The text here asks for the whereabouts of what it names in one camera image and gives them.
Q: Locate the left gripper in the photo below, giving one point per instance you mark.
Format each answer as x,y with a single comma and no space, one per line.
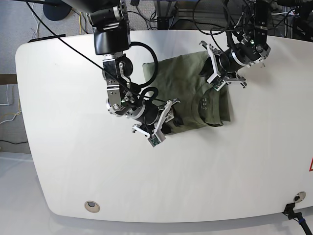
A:
222,64

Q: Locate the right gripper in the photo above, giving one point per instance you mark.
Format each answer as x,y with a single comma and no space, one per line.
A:
152,118

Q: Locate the olive green T-shirt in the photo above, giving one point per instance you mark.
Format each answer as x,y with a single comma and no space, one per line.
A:
200,104

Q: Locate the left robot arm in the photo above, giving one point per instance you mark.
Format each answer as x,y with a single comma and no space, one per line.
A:
246,42

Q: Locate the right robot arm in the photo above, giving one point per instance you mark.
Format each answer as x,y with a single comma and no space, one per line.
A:
110,25

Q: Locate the silver table grommet left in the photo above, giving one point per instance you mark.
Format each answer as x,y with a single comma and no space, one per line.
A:
92,206

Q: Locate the silver table grommet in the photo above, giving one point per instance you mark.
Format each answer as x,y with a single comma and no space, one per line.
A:
299,197
92,206

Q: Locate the black thin bar on floor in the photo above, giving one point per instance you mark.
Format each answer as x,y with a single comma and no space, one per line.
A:
47,38

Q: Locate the red warning triangle sticker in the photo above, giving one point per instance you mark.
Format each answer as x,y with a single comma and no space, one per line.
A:
311,166

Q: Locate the silver table grommet right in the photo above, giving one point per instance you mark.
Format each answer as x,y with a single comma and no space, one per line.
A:
299,197

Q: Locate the round dark stand base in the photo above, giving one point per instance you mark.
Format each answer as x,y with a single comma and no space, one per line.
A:
56,10

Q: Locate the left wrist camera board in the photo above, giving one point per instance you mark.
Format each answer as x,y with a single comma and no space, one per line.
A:
218,83

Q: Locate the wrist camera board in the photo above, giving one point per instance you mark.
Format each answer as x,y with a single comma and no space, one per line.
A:
156,138
218,83

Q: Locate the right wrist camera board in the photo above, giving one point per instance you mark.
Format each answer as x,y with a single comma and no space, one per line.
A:
156,138

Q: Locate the black metal frame post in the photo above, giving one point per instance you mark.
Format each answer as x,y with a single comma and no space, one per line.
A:
165,12

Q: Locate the black cable clamp at table edge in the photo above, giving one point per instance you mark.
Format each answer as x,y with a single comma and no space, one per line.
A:
297,216

